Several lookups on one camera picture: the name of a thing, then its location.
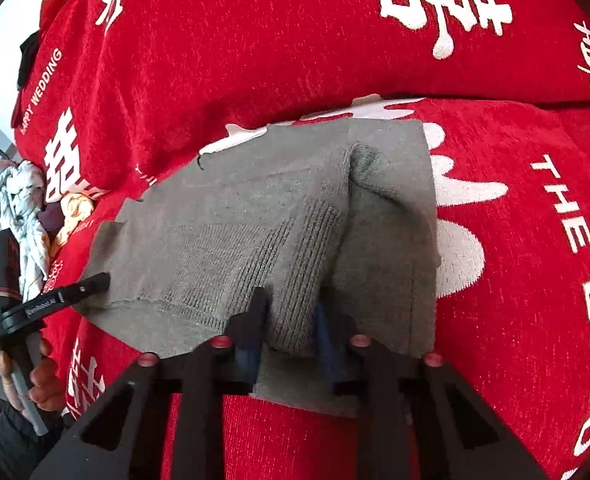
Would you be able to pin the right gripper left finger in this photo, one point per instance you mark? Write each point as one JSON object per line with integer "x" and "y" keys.
{"x": 162, "y": 418}

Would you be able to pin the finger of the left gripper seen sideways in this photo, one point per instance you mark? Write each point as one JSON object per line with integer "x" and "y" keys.
{"x": 66, "y": 296}

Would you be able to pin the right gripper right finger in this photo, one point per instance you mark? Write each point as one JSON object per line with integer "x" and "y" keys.
{"x": 417, "y": 418}

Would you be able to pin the grey knit garment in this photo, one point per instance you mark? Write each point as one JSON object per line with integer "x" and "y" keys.
{"x": 347, "y": 204}

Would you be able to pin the person's left hand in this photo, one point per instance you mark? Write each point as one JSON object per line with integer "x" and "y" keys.
{"x": 47, "y": 391}

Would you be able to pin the dark maroon small cloth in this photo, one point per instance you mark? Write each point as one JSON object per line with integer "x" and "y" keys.
{"x": 51, "y": 218}

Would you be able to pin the orange yellow small cloth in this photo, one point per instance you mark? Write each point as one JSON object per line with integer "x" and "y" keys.
{"x": 76, "y": 208}

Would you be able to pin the white patterned crumpled cloth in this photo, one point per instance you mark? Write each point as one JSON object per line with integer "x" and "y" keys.
{"x": 22, "y": 190}

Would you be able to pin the red wedding bed sheet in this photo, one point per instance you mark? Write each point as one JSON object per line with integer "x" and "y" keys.
{"x": 513, "y": 310}

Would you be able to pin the black item by headboard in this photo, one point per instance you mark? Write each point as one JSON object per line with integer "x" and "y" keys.
{"x": 29, "y": 49}

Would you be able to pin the red wedding quilt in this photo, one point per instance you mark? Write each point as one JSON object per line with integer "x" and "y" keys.
{"x": 126, "y": 89}

